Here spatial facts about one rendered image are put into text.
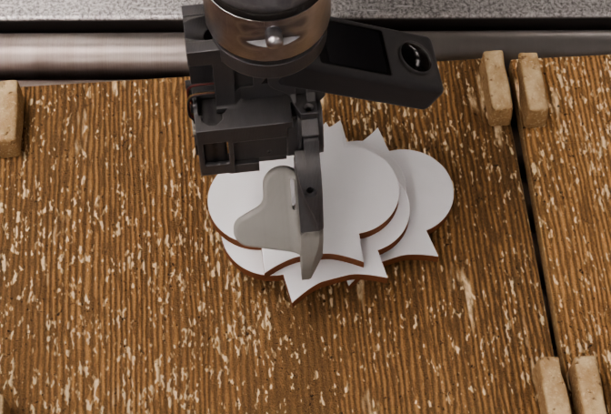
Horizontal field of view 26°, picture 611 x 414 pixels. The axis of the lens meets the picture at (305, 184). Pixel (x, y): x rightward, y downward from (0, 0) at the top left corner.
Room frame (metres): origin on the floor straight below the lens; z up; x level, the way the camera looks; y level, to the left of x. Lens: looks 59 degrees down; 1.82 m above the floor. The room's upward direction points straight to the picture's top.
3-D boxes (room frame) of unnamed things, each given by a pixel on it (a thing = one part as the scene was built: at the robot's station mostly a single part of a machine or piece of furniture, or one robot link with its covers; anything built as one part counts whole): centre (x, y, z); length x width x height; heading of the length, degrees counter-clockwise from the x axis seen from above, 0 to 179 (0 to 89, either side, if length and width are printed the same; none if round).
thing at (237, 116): (0.49, 0.03, 1.14); 0.09 x 0.08 x 0.12; 97
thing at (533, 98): (0.62, -0.18, 0.95); 0.06 x 0.02 x 0.03; 4
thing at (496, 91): (0.62, -0.15, 0.95); 0.06 x 0.02 x 0.03; 4
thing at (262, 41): (0.49, 0.02, 1.22); 0.08 x 0.08 x 0.05
